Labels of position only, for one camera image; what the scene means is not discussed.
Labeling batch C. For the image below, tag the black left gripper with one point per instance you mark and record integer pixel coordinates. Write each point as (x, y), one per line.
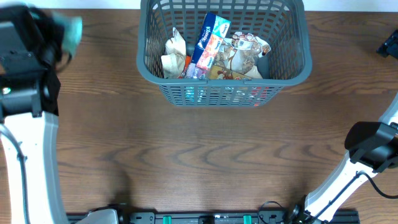
(36, 14)

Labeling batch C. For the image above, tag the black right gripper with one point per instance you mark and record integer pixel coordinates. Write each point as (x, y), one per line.
(388, 46)

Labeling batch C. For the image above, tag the small teal white packet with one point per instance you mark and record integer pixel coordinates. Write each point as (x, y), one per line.
(73, 30)

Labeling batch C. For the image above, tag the dried mushroom bag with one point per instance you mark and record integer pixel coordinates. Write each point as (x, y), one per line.
(245, 50)
(173, 61)
(221, 54)

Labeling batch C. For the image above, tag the Kleenex tissue multipack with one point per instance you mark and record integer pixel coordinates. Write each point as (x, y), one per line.
(213, 31)

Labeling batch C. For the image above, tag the San Remo spaghetti packet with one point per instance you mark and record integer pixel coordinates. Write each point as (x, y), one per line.
(216, 73)

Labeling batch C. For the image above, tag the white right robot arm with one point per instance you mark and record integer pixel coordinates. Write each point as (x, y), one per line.
(371, 148)

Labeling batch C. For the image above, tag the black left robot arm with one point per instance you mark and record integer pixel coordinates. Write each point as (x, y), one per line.
(35, 46)

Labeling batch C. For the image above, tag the grey plastic basket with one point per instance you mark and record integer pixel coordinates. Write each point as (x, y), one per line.
(281, 23)

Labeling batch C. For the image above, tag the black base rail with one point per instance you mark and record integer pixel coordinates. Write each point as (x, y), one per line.
(269, 216)

